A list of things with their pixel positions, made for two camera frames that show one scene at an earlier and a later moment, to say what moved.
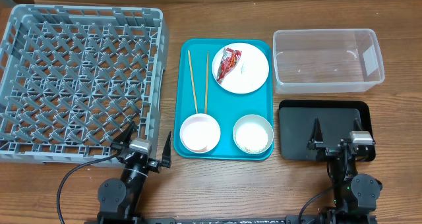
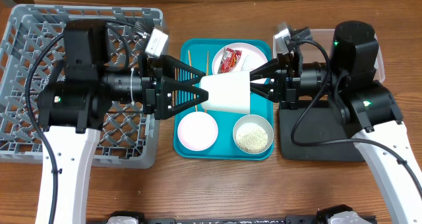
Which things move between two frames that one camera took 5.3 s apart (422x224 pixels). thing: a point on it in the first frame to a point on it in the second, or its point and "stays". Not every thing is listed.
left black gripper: (154, 166) to (155, 96)
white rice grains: (251, 138) stays
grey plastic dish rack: (74, 79) stays
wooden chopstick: (193, 84) stays
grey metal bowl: (253, 134) stays
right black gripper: (327, 149) to (286, 89)
